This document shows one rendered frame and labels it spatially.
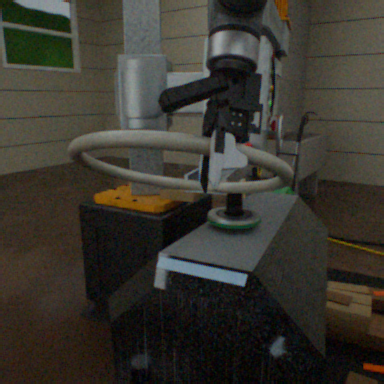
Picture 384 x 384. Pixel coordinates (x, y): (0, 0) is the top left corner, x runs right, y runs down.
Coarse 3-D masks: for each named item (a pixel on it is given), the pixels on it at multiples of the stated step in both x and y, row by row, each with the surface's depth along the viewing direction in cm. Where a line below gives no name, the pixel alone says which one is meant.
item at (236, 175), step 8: (240, 168) 123; (248, 168) 139; (184, 176) 105; (192, 176) 109; (224, 176) 104; (232, 176) 110; (240, 176) 124; (192, 192) 106; (200, 192) 105; (208, 192) 104
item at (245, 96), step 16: (224, 64) 60; (240, 64) 60; (240, 80) 62; (256, 80) 62; (224, 96) 60; (240, 96) 62; (256, 96) 62; (208, 112) 62; (224, 112) 58; (240, 112) 60; (208, 128) 60; (240, 128) 60; (256, 128) 60
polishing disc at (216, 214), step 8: (216, 208) 159; (224, 208) 159; (248, 208) 159; (208, 216) 150; (216, 216) 148; (224, 216) 148; (248, 216) 148; (256, 216) 148; (232, 224) 142; (240, 224) 142
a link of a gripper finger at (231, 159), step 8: (232, 136) 59; (224, 144) 58; (232, 144) 59; (224, 152) 58; (232, 152) 58; (216, 160) 56; (224, 160) 57; (232, 160) 58; (240, 160) 58; (216, 168) 57; (224, 168) 57; (232, 168) 58; (208, 176) 58; (216, 176) 57; (216, 184) 57
